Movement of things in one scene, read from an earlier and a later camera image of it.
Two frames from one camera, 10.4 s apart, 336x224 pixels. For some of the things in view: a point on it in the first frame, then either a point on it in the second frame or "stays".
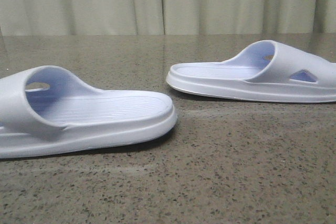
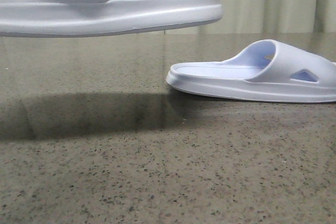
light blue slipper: x=45 y=109 to x=39 y=4
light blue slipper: x=265 y=71 stays
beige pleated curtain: x=111 y=3 stays
